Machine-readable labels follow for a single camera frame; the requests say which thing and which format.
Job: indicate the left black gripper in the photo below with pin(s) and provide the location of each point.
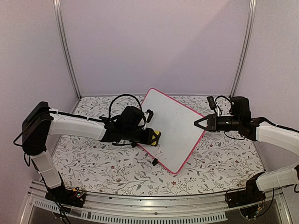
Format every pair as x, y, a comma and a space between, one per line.
147, 138

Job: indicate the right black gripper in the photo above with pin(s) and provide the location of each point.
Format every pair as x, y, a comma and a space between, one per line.
212, 125

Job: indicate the yellow bone-shaped eraser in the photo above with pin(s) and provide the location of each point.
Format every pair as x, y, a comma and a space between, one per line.
155, 138

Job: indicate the pink-framed whiteboard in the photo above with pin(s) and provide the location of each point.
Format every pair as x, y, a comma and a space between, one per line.
179, 136

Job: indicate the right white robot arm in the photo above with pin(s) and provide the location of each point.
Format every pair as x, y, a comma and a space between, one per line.
257, 129

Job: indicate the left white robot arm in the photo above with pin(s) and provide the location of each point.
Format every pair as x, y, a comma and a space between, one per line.
44, 121

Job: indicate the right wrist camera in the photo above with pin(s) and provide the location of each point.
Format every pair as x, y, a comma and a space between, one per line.
212, 104

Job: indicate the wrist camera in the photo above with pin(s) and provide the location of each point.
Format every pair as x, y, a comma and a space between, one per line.
148, 115
212, 104

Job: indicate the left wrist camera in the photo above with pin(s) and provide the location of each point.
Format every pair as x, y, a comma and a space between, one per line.
148, 115

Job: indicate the rear aluminium table rail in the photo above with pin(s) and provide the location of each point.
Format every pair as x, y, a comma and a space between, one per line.
139, 94

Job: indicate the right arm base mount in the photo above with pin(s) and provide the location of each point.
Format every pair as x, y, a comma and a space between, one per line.
243, 197

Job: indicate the front aluminium rail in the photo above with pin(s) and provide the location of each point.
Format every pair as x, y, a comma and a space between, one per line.
116, 209

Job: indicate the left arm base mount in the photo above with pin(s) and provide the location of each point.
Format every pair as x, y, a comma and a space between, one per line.
72, 197

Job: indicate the right aluminium frame post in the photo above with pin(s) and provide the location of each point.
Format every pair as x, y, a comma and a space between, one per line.
245, 46

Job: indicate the aluminium frame post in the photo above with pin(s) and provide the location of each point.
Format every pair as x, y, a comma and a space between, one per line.
245, 46
65, 47

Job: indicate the left aluminium frame post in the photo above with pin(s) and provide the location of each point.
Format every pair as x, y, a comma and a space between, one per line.
65, 47

